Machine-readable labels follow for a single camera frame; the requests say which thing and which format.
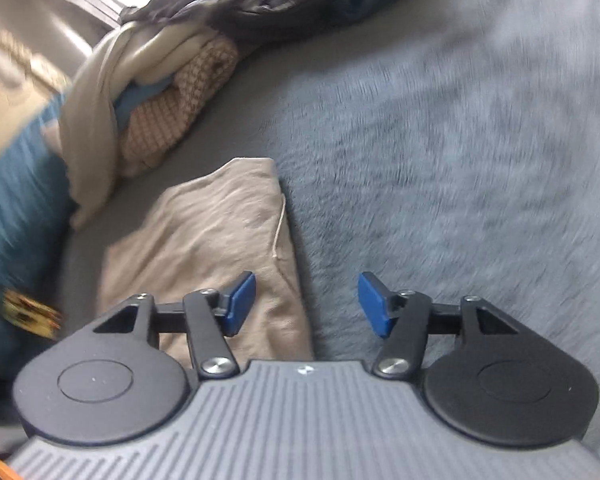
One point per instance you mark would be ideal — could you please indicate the pink knit sweater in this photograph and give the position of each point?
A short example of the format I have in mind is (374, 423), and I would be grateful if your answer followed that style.
(180, 105)

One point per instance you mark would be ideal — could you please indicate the beige pants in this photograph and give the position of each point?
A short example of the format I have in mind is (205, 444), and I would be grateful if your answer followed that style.
(205, 230)

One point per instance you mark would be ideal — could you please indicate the cream carved headboard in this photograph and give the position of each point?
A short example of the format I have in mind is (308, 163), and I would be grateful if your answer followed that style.
(10, 95)

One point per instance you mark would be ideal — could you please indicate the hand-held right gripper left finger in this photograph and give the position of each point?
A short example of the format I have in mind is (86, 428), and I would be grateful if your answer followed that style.
(240, 302)

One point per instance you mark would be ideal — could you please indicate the dark plaid shirt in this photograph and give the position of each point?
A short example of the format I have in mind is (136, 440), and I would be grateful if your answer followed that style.
(240, 0)

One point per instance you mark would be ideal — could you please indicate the white garment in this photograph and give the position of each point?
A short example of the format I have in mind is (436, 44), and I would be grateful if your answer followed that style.
(95, 125)

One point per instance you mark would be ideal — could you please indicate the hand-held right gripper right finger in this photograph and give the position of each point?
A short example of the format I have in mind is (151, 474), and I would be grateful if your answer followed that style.
(375, 305)

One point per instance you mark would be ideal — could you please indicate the light blue garment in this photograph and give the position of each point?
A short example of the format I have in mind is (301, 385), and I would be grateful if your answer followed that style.
(137, 102)

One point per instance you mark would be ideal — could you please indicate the grey bed blanket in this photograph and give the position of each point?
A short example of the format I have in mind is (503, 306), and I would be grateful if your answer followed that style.
(430, 160)

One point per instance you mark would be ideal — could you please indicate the blue duvet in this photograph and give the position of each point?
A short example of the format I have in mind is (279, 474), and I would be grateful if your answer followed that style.
(15, 220)

